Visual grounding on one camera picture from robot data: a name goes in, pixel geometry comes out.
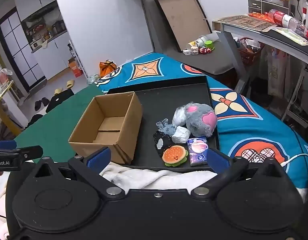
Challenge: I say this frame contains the yellow shelf rack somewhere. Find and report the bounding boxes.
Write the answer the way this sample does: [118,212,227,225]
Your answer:
[0,80,22,135]

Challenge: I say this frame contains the grey felt animal patch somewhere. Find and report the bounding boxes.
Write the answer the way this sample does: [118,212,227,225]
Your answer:
[156,118,176,137]

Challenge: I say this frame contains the light blue fluffy plush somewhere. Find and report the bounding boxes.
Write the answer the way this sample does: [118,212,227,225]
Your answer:
[185,102,217,138]

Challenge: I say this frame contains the red basket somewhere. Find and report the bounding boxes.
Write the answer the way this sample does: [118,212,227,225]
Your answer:
[237,37,265,67]

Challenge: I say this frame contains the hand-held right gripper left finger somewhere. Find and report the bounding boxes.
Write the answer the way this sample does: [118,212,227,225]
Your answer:
[34,147,126,199]

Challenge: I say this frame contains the black tray lid brown inside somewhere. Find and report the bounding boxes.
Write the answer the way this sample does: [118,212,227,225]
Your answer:
[154,0,213,53]

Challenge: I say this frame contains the orange bag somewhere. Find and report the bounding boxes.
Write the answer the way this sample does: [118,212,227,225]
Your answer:
[99,60,118,78]

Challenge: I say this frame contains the blue patterned bedsheet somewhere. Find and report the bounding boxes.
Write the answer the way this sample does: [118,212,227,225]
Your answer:
[95,52,308,189]

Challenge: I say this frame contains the black shallow tray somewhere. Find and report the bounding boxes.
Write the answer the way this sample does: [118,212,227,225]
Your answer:
[106,76,220,173]

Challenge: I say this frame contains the purple blue tissue pack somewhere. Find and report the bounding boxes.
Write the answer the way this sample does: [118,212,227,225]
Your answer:
[187,137,209,167]

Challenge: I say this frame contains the clear bag of white stuffing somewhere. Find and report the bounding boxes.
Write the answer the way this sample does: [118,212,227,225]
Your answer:
[172,106,188,127]

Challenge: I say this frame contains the brown patterned mat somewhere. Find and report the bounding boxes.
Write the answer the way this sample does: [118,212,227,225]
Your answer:
[215,15,278,32]

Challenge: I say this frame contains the green cloth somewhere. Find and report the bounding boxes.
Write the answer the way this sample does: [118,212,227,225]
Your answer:
[14,84,106,163]

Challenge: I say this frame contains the brown cardboard box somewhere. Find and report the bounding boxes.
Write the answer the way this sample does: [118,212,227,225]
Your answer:
[68,91,144,165]

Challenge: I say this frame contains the white cable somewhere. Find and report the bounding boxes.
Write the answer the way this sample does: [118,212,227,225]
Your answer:
[280,153,308,167]

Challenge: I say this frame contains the white fluffy blanket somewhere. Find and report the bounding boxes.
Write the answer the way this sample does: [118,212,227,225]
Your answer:
[99,161,218,189]

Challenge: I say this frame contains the black bag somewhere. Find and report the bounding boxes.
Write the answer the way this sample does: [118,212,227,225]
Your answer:
[46,89,75,113]

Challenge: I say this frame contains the orange watermelon slice plush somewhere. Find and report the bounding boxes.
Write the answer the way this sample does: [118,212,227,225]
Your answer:
[162,145,189,167]

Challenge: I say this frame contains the white soft ball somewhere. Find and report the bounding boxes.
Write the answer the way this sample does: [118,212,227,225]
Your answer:
[171,126,190,144]

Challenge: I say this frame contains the grey chair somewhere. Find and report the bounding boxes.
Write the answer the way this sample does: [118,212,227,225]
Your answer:
[140,0,244,76]

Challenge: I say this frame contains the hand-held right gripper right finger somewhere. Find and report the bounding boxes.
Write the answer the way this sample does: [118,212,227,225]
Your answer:
[191,148,293,200]

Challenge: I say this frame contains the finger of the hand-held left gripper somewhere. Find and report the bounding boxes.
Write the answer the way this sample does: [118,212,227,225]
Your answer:
[0,140,44,159]

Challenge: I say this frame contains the orange cardboard box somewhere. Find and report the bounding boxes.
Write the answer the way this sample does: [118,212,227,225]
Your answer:
[68,57,84,78]

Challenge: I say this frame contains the grey desk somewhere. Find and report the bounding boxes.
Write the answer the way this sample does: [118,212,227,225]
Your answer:
[212,15,308,90]

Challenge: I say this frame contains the clear plastic bottle red label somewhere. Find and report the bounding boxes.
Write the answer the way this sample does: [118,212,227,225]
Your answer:
[269,9,308,40]

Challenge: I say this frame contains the white kitchen cabinet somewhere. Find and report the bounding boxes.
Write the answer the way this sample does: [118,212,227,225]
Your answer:
[13,0,78,80]

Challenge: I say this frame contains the beige tote bag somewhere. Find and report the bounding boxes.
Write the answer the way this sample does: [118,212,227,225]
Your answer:
[266,52,289,98]

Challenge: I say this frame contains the green yellow paper pad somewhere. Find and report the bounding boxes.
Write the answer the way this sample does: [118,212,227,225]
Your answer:
[270,26,308,46]

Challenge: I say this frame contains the black penguin plush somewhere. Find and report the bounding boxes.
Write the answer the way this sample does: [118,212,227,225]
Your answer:
[153,130,173,157]

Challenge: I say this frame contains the black framed sliding door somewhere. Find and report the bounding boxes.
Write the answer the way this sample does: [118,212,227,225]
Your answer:
[0,11,47,93]

